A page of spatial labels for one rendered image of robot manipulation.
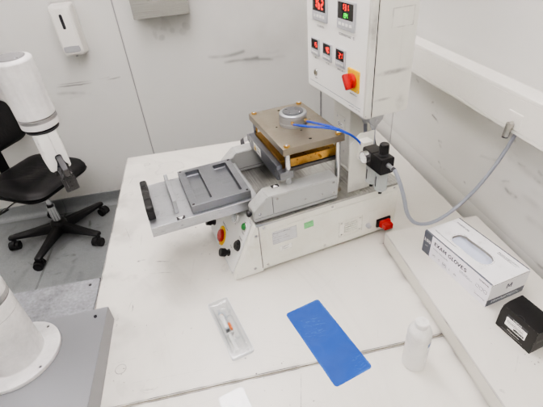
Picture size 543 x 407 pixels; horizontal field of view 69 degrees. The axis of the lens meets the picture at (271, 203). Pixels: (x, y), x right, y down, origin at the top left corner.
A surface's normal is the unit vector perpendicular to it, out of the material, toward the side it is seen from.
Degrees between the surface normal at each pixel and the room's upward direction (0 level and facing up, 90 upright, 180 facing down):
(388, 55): 90
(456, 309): 0
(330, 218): 90
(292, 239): 90
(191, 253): 0
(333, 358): 0
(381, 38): 90
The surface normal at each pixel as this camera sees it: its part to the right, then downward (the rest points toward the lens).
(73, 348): -0.11, -0.83
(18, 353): 0.74, 0.30
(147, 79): 0.19, 0.56
